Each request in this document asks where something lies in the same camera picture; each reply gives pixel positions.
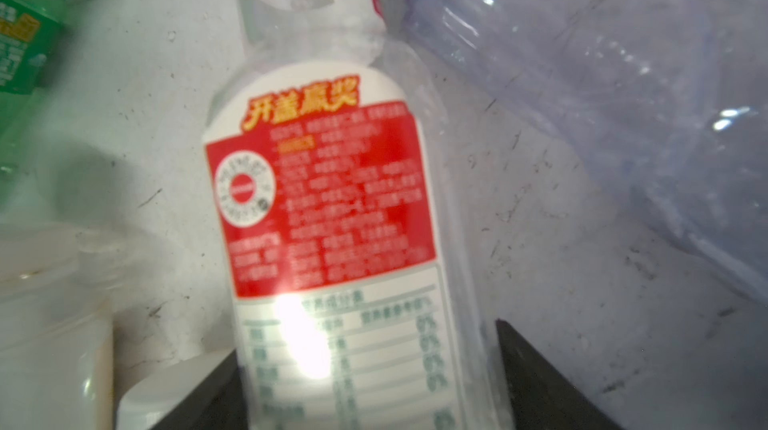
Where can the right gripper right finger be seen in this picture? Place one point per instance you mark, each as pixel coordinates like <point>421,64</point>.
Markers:
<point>541,397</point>

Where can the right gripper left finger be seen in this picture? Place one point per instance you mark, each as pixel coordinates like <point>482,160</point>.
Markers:
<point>218,402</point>

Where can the red green label clear bottle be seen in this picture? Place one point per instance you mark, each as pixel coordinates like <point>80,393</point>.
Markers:
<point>350,271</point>

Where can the white cap tea bottle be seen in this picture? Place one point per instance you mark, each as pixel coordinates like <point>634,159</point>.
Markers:
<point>57,335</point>

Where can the clear purple label bottle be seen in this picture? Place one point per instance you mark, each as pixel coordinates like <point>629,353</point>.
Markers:
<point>665,102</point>

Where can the green soda bottle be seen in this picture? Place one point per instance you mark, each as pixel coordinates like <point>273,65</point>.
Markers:
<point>29,31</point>

